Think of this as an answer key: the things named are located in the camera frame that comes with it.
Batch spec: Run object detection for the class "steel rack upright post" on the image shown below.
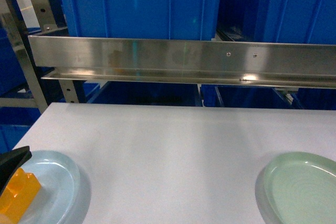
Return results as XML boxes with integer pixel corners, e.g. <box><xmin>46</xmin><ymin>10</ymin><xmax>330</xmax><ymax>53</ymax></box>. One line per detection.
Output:
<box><xmin>1</xmin><ymin>0</ymin><xmax>48</xmax><ymax>113</ymax></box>

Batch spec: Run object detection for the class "stainless steel shelf rail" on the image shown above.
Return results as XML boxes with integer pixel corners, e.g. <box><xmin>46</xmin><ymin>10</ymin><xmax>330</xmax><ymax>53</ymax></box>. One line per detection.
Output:
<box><xmin>29</xmin><ymin>35</ymin><xmax>335</xmax><ymax>89</ymax></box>

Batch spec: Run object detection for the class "yellow toy building block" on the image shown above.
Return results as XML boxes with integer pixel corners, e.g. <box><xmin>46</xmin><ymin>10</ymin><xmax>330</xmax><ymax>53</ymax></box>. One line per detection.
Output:
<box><xmin>1</xmin><ymin>168</ymin><xmax>41</xmax><ymax>223</ymax></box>

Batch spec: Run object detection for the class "large blue bin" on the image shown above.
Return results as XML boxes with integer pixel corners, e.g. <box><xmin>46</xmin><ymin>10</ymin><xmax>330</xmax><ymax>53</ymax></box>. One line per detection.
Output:
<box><xmin>255</xmin><ymin>0</ymin><xmax>335</xmax><ymax>44</ymax></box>
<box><xmin>62</xmin><ymin>0</ymin><xmax>219</xmax><ymax>40</ymax></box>

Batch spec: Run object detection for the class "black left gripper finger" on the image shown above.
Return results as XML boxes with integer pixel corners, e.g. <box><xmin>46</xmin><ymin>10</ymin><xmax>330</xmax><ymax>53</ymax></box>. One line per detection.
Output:
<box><xmin>0</xmin><ymin>146</ymin><xmax>32</xmax><ymax>193</ymax></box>

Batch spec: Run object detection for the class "large blue bin centre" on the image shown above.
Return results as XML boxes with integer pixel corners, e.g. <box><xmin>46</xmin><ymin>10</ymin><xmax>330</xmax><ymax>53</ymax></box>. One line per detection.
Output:
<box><xmin>62</xmin><ymin>0</ymin><xmax>219</xmax><ymax>40</ymax></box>

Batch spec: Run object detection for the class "light blue plate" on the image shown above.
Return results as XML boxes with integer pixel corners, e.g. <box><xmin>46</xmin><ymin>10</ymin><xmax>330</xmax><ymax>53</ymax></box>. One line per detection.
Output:
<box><xmin>19</xmin><ymin>150</ymin><xmax>80</xmax><ymax>223</ymax></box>

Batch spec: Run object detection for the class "light green plate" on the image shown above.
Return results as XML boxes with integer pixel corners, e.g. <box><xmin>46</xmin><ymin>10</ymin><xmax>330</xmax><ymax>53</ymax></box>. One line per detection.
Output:
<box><xmin>262</xmin><ymin>152</ymin><xmax>335</xmax><ymax>223</ymax></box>

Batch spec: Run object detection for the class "large blue bin right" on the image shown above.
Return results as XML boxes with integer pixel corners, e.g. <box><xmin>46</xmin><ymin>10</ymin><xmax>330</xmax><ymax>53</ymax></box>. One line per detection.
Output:
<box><xmin>255</xmin><ymin>0</ymin><xmax>335</xmax><ymax>44</ymax></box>

